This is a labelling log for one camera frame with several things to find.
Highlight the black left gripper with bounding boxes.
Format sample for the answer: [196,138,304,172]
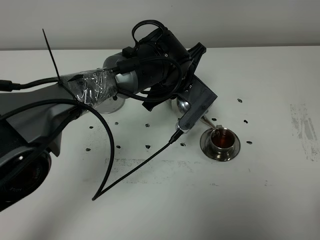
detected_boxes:
[122,26,207,112]

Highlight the stainless steel teapot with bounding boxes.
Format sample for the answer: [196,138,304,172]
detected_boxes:
[167,97,217,130]

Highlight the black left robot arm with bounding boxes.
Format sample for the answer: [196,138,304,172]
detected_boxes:
[0,21,217,210]

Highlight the round steel teapot saucer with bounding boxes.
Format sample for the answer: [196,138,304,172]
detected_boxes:
[96,97,126,114]

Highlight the near steel saucer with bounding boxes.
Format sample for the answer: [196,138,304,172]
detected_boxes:
[200,129,241,162]

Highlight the near steel teacup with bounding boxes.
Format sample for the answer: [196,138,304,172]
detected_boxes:
[210,127,236,149]

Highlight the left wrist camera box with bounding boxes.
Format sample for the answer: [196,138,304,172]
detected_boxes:
[176,75,218,133]

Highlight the black cable tie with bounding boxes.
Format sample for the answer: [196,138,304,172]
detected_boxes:
[41,28,101,111]

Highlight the black left camera cable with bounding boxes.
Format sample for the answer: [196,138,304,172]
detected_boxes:
[0,20,194,201]

